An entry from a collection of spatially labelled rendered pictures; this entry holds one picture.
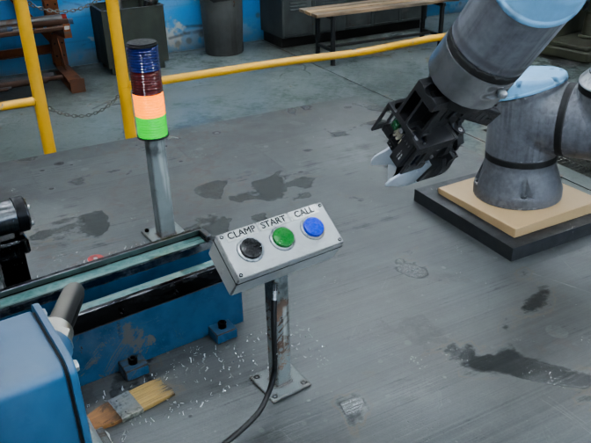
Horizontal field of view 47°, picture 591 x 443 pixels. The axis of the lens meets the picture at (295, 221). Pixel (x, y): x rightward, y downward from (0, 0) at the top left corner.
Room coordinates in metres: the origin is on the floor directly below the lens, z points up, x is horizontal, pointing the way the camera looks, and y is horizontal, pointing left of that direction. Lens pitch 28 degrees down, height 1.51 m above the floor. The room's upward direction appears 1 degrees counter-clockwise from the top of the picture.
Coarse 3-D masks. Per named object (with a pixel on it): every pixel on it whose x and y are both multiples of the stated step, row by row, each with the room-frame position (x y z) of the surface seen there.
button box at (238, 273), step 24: (288, 216) 0.83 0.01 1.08; (312, 216) 0.84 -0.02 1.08; (216, 240) 0.78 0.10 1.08; (240, 240) 0.78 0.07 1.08; (264, 240) 0.79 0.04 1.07; (312, 240) 0.81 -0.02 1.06; (336, 240) 0.82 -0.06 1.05; (216, 264) 0.78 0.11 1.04; (240, 264) 0.75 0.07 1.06; (264, 264) 0.76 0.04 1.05; (288, 264) 0.78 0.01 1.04; (312, 264) 0.82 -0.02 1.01; (240, 288) 0.75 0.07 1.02
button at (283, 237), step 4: (280, 228) 0.81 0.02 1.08; (284, 228) 0.81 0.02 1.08; (276, 232) 0.80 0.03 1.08; (280, 232) 0.80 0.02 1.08; (284, 232) 0.80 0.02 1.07; (288, 232) 0.80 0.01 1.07; (272, 236) 0.80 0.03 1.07; (276, 236) 0.79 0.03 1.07; (280, 236) 0.80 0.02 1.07; (284, 236) 0.80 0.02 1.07; (288, 236) 0.80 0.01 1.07; (292, 236) 0.80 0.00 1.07; (276, 240) 0.79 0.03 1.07; (280, 240) 0.79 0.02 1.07; (284, 240) 0.79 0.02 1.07; (288, 240) 0.79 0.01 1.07; (292, 240) 0.80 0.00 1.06; (280, 244) 0.79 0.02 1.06; (284, 244) 0.79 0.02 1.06; (288, 244) 0.79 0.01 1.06
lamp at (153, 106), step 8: (136, 96) 1.28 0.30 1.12; (152, 96) 1.28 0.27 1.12; (160, 96) 1.29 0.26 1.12; (136, 104) 1.28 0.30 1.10; (144, 104) 1.27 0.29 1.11; (152, 104) 1.27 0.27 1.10; (160, 104) 1.29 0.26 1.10; (136, 112) 1.28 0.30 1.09; (144, 112) 1.27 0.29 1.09; (152, 112) 1.27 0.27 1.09; (160, 112) 1.28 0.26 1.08
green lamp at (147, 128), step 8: (136, 120) 1.29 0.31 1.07; (144, 120) 1.27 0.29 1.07; (152, 120) 1.27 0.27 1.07; (160, 120) 1.28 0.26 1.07; (144, 128) 1.27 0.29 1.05; (152, 128) 1.27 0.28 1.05; (160, 128) 1.28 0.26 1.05; (144, 136) 1.27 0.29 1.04; (152, 136) 1.27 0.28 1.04; (160, 136) 1.28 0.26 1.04
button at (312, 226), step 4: (308, 220) 0.83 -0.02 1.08; (312, 220) 0.83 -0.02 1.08; (316, 220) 0.83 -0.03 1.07; (304, 224) 0.82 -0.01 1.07; (308, 224) 0.82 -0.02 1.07; (312, 224) 0.83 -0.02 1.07; (316, 224) 0.83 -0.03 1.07; (320, 224) 0.83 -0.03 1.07; (304, 228) 0.82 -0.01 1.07; (308, 228) 0.82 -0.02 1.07; (312, 228) 0.82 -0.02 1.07; (316, 228) 0.82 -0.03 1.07; (320, 228) 0.82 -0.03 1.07; (308, 232) 0.82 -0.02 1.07; (312, 232) 0.82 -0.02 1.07; (316, 232) 0.82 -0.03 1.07; (320, 232) 0.82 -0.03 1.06
